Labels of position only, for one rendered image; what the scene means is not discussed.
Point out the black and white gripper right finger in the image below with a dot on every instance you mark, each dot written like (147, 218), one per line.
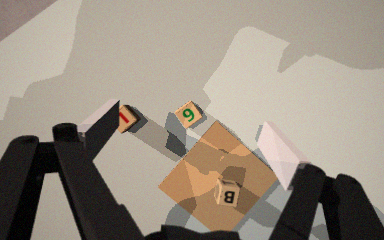
(348, 212)

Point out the tan square mat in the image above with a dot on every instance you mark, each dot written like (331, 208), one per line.
(217, 155)

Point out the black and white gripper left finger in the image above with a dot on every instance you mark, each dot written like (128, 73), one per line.
(97, 214)

